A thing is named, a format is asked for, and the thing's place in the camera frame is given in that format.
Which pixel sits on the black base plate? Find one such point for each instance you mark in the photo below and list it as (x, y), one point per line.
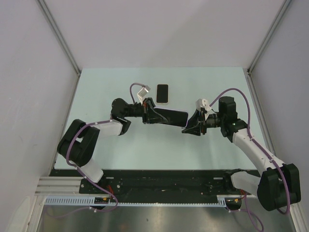
(164, 185)

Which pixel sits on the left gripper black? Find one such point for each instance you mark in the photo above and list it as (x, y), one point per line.
(149, 114)

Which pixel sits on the right aluminium frame post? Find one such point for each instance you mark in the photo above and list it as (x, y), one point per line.
(269, 34)

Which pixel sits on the right side aluminium rail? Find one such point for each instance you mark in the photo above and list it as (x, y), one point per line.
(297, 212)

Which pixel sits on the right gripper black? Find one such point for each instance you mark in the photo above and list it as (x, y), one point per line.
(195, 119)

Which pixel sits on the aluminium frame post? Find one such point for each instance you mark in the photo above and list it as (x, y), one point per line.
(269, 34)
(58, 35)

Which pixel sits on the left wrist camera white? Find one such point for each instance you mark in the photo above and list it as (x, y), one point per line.
(142, 93)

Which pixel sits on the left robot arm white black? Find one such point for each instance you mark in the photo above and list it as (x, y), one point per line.
(79, 141)

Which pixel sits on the left aluminium frame post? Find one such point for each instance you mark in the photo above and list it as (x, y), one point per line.
(58, 35)

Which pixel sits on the front aluminium rail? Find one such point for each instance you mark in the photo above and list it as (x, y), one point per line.
(62, 186)

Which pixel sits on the grey slotted cable duct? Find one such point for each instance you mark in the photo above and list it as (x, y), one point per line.
(216, 201)

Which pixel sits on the aluminium rail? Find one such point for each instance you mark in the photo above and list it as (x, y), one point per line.
(297, 212)
(62, 186)

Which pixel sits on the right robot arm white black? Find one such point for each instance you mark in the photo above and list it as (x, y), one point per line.
(278, 183)

